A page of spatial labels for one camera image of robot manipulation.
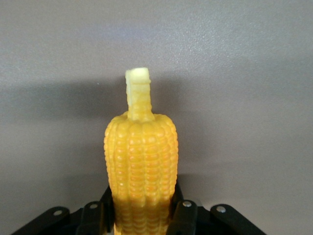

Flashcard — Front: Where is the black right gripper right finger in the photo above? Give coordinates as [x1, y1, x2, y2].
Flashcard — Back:
[168, 181, 198, 235]

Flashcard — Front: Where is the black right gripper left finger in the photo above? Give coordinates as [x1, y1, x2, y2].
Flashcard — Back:
[77, 186, 114, 235]

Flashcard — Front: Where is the yellow corn cob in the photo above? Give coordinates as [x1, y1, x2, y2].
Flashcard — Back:
[103, 66, 179, 235]

